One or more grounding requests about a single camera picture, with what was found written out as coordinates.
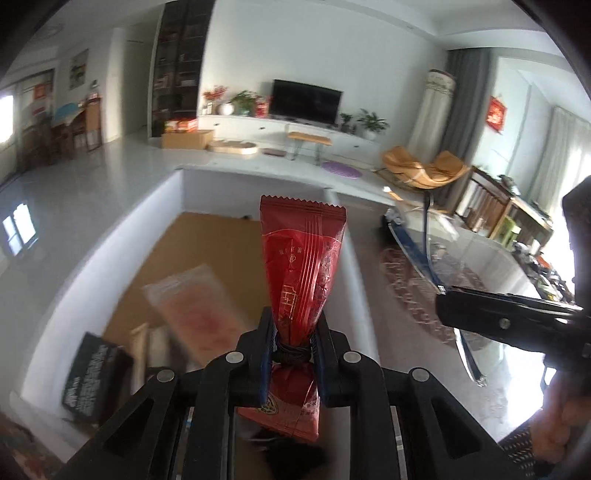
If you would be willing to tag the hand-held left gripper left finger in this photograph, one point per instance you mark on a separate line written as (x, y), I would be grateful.
(267, 369)

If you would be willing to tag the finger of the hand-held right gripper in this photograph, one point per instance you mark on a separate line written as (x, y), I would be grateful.
(517, 301)
(503, 323)

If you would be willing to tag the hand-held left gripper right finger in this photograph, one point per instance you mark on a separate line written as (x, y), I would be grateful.
(319, 369)

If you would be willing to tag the pink snack packet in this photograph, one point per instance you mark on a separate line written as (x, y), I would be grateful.
(198, 309)

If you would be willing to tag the red snack packet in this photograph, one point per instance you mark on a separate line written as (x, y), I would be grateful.
(300, 258)

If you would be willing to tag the clear glasses with blue temples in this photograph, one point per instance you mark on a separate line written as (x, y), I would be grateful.
(415, 249)

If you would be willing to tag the black cardboard box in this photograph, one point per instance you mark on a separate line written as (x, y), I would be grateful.
(94, 378)

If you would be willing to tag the large white storage box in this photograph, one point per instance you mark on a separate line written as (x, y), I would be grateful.
(115, 249)

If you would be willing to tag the person's right hand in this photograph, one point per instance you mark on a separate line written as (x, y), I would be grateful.
(554, 415)

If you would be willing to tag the pile of small clutter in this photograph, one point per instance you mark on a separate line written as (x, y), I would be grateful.
(545, 272)

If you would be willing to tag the wooden sideboard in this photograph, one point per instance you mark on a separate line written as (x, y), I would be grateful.
(526, 212)

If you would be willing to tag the white curtain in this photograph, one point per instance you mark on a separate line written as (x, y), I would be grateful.
(561, 161)

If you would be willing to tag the wooden chair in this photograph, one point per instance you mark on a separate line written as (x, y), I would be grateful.
(482, 198)

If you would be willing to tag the orange lounge chair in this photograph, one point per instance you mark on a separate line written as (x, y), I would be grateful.
(425, 170)

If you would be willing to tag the grey curtain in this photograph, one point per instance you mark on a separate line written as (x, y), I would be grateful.
(471, 106)

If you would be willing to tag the purple round mat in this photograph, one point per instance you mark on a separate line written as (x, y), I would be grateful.
(341, 169)

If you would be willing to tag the white standing air conditioner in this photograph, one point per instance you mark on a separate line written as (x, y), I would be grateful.
(434, 110)

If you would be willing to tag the beige oval pet bed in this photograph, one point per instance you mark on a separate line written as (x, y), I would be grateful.
(231, 148)

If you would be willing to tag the green plant in white pot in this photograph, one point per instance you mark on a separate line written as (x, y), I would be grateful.
(371, 123)

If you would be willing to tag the wooden bench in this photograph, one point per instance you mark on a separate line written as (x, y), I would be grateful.
(309, 137)

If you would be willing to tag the white low tv cabinet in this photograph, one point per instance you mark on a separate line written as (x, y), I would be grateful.
(277, 134)

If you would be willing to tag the brown cardboard box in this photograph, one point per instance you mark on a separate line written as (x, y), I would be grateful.
(187, 139)

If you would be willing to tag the small green potted plant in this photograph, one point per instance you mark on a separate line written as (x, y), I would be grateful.
(346, 123)

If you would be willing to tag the orange snack boxes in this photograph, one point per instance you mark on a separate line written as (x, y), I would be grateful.
(181, 125)

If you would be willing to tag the red gift box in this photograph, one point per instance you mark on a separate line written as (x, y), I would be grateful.
(262, 108)

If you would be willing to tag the black television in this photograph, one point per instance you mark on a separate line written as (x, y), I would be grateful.
(304, 102)

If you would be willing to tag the bushy green potted plant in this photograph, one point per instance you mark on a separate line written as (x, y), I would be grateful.
(244, 102)

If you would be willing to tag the red flowers in white vase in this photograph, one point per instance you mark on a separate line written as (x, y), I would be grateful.
(217, 99)

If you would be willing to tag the dark tall display cabinet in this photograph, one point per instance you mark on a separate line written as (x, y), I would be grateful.
(180, 64)

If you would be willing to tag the red wall hanging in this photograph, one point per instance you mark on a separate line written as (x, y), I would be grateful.
(497, 115)

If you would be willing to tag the framed wall picture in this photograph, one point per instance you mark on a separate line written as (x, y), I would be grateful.
(79, 68)

